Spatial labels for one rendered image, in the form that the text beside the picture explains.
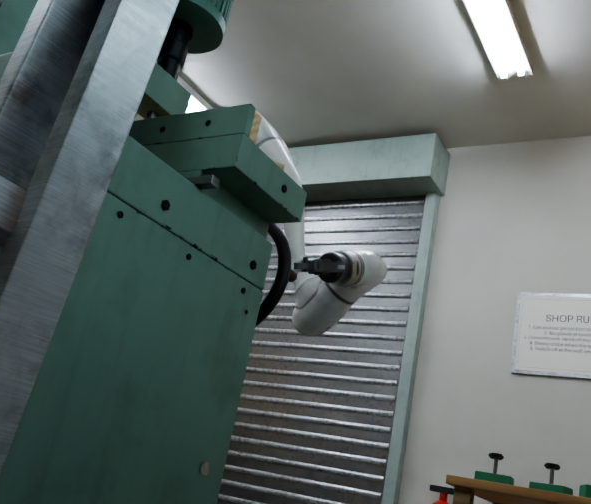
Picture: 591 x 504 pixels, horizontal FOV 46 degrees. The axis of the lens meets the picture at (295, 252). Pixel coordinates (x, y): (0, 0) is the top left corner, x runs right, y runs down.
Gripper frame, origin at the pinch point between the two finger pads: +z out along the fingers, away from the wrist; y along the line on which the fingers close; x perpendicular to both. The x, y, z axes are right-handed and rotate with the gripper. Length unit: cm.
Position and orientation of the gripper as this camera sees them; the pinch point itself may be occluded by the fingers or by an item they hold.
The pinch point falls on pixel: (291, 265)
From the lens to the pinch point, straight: 152.8
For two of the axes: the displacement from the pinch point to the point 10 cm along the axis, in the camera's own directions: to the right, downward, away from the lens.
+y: 8.4, -0.1, -5.4
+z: -5.4, -0.4, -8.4
